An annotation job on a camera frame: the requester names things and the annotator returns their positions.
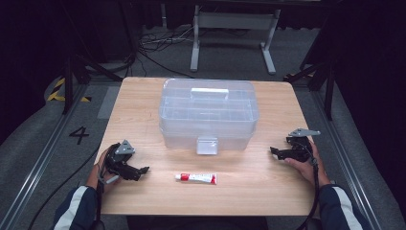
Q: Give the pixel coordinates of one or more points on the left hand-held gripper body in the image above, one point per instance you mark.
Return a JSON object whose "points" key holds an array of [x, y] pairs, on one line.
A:
{"points": [[116, 159]]}

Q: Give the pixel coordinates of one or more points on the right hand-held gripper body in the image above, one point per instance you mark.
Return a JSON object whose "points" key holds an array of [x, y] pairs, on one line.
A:
{"points": [[301, 151]]}

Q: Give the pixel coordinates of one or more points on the white and red ointment tube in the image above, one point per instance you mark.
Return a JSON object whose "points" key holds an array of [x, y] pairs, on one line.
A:
{"points": [[198, 177]]}

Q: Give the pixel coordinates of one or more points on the clear plastic storage box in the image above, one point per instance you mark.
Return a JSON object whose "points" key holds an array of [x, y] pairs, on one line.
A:
{"points": [[207, 118]]}

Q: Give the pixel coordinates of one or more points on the person's right hand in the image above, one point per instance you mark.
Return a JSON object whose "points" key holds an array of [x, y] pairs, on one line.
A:
{"points": [[309, 171]]}

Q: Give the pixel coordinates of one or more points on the person's left hand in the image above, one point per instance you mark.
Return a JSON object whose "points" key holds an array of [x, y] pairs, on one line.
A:
{"points": [[95, 175]]}

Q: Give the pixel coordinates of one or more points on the black metal stand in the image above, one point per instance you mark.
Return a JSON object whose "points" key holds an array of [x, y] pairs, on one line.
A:
{"points": [[328, 86], [68, 83]]}

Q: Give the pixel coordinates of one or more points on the yellow and black floor tape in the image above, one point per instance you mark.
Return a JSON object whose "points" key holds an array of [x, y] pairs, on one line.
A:
{"points": [[56, 94]]}

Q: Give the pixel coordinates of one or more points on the grey metal stand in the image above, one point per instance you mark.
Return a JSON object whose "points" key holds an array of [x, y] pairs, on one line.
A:
{"points": [[234, 20]]}

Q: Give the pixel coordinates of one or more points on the metal floor rail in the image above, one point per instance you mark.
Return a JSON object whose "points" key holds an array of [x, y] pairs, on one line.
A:
{"points": [[38, 166], [348, 159]]}

